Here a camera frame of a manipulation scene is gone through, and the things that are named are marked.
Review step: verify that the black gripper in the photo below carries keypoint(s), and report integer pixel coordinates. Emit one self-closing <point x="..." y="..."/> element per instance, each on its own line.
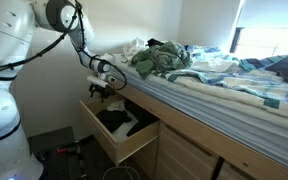
<point x="100" y="89"/>

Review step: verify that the dark navy yellow-print shirt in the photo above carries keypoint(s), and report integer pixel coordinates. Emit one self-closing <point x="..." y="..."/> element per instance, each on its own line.
<point x="112" y="119"/>

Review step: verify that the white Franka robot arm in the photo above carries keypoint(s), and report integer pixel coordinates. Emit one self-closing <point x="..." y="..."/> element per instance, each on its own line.
<point x="4" y="83"/>

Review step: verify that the open light wooden drawer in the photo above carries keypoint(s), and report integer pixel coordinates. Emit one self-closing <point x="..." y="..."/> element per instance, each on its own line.
<point x="117" y="146"/>

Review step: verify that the closed wooden drawer unit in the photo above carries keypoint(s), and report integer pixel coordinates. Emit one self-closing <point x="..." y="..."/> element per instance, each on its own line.
<point x="184" y="156"/>

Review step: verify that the small white cloth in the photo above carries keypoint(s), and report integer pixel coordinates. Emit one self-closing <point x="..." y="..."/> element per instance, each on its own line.
<point x="116" y="106"/>

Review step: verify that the white crumpled garment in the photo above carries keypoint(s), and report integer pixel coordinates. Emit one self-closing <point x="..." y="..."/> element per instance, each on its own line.
<point x="134" y="48"/>

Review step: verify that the green crumpled garment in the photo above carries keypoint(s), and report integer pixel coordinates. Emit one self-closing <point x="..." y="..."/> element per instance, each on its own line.
<point x="160" y="56"/>

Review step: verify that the small black garment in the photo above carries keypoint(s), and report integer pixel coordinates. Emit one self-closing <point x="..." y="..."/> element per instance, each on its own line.
<point x="154" y="42"/>

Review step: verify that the blue striped mattress sheet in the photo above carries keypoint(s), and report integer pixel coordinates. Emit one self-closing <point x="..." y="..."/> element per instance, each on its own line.
<point x="217" y="110"/>

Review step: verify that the blue plaid blanket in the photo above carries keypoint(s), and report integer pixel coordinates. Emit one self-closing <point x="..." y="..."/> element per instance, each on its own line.
<point x="244" y="83"/>

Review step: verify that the bright window with blind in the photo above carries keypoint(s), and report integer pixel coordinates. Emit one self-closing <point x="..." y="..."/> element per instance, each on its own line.
<point x="270" y="30"/>

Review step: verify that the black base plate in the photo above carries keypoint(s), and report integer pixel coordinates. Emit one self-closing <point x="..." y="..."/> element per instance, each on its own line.
<point x="55" y="153"/>

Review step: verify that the light wooden bed frame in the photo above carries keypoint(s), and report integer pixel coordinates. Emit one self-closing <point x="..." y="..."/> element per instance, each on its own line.
<point x="197" y="133"/>

